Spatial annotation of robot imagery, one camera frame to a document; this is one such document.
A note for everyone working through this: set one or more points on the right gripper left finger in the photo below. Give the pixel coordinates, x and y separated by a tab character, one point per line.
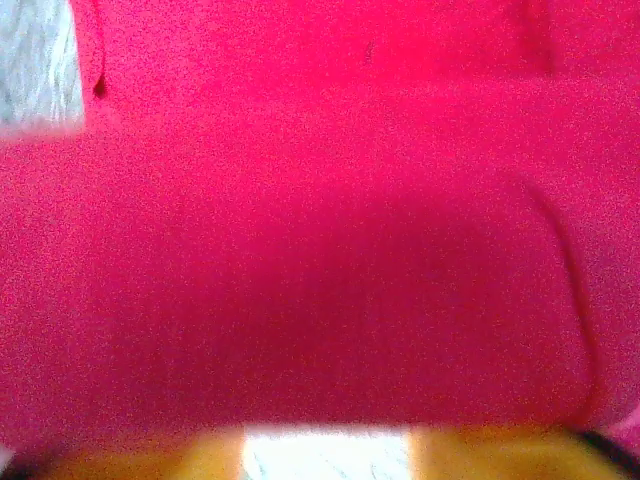
125	462

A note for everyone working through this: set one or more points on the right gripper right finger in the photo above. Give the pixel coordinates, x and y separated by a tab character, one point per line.
500	457

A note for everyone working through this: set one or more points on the red t-shirt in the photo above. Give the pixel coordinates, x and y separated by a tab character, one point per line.
320	225

